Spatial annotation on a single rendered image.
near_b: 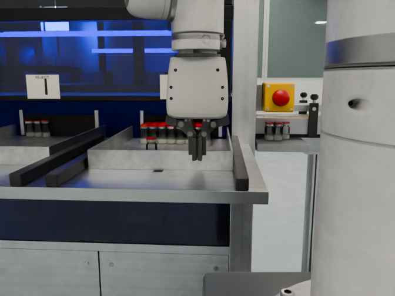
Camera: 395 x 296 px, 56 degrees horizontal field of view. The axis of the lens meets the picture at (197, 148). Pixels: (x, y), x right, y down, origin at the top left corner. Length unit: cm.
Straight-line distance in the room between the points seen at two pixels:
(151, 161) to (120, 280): 51
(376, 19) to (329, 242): 12
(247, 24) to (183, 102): 38
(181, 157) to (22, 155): 30
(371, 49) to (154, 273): 94
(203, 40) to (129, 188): 25
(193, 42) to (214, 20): 5
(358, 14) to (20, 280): 113
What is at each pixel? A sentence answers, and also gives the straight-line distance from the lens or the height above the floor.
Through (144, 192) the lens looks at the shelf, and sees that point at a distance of 55.
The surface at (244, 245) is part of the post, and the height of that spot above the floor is 61.
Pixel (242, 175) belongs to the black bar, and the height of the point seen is 90.
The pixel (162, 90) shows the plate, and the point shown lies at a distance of 93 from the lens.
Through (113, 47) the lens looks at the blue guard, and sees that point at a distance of 96.
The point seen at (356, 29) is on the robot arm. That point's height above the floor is 106.
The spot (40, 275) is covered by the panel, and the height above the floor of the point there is 50.
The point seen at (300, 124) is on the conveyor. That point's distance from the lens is 105.
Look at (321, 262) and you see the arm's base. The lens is 23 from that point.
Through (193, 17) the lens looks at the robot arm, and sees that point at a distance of 58.
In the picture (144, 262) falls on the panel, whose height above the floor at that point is 55.
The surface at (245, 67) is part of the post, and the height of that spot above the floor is 107.
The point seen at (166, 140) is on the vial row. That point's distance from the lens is 91.
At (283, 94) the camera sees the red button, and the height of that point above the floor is 100.
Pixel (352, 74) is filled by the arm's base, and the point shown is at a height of 104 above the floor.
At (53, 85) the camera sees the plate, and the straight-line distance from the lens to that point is 101.
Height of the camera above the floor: 104
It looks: 11 degrees down
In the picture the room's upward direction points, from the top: straight up
